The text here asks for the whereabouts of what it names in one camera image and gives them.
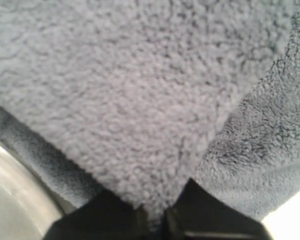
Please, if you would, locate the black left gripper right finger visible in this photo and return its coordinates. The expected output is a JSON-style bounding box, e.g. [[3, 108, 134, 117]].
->
[[162, 178, 273, 240]]

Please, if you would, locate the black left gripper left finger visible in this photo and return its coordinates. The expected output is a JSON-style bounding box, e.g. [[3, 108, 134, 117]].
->
[[45, 189, 151, 240]]

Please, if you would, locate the blue-grey fleece towel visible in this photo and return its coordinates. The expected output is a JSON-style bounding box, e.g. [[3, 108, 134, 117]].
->
[[0, 0, 300, 223]]

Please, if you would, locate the round stainless steel plate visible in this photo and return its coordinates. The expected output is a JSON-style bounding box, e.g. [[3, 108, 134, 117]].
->
[[0, 146, 65, 240]]

